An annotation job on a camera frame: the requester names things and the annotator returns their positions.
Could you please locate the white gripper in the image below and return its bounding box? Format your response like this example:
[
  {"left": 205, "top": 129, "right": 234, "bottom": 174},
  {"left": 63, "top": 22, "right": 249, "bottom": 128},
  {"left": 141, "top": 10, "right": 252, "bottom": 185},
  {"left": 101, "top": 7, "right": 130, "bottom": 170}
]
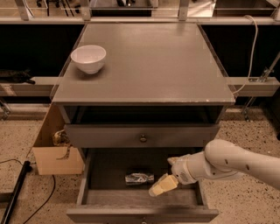
[{"left": 149, "top": 154, "right": 196, "bottom": 197}]

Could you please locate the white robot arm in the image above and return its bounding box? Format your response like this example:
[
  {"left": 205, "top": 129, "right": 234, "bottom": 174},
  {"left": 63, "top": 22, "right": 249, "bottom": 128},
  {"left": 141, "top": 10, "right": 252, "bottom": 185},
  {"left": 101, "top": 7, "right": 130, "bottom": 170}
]
[{"left": 149, "top": 139, "right": 280, "bottom": 197}]

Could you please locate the round top drawer knob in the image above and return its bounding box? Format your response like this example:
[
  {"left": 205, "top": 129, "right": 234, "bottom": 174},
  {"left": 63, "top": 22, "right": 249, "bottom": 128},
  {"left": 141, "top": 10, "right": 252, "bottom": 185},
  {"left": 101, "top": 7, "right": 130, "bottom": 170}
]
[{"left": 139, "top": 135, "right": 147, "bottom": 143}]

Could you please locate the open grey middle drawer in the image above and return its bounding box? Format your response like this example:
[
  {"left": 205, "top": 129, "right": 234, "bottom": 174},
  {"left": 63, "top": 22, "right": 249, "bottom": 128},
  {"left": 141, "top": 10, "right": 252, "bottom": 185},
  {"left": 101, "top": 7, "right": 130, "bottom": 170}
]
[{"left": 66, "top": 148, "right": 219, "bottom": 224}]

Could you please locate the grey wooden drawer cabinet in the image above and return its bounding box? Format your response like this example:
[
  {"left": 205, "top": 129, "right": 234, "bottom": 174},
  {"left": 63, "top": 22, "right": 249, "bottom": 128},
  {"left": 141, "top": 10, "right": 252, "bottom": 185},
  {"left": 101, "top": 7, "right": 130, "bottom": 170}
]
[{"left": 50, "top": 22, "right": 236, "bottom": 224}]

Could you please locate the closed grey top drawer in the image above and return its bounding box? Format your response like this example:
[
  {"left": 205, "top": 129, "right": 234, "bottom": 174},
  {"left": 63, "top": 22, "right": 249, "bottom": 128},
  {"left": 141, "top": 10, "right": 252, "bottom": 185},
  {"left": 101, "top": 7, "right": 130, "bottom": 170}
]
[{"left": 64, "top": 124, "right": 220, "bottom": 148}]

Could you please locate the crumpled paper in box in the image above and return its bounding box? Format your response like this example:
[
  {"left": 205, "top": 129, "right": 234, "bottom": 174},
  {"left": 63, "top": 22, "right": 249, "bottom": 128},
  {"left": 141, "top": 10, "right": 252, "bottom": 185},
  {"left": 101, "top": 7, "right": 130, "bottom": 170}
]
[{"left": 52, "top": 129, "right": 70, "bottom": 146}]

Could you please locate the cardboard box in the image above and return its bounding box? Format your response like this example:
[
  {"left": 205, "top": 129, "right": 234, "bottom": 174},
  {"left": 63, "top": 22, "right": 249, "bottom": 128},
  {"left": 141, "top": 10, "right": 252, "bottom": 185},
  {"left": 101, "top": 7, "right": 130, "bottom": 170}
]
[{"left": 32, "top": 105, "right": 84, "bottom": 175}]

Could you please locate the white ceramic bowl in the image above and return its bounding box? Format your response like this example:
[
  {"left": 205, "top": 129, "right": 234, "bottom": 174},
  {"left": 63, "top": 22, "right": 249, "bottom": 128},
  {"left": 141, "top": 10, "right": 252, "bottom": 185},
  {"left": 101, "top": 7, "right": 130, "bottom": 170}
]
[{"left": 71, "top": 45, "right": 107, "bottom": 74}]

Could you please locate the black bar on floor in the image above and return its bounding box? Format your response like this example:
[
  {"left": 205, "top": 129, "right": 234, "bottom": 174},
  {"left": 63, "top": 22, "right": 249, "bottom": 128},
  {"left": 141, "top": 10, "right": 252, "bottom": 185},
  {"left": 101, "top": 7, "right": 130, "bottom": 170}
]
[{"left": 0, "top": 161, "right": 32, "bottom": 224}]

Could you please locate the black object on shelf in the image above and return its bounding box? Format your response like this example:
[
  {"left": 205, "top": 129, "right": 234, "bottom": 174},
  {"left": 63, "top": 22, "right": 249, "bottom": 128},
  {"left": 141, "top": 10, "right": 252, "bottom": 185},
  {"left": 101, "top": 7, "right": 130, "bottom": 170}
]
[{"left": 0, "top": 69, "right": 36, "bottom": 85}]

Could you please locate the black floor cable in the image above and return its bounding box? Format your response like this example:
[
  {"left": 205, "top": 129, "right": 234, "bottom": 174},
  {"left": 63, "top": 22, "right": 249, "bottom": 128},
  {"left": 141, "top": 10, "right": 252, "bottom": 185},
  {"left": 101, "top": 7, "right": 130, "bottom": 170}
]
[{"left": 0, "top": 158, "right": 56, "bottom": 224}]

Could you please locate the white cable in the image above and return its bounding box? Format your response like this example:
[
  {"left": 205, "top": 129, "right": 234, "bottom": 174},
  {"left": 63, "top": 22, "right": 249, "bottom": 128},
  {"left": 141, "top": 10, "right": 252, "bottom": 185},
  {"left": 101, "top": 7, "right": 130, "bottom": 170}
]
[{"left": 232, "top": 15, "right": 259, "bottom": 95}]

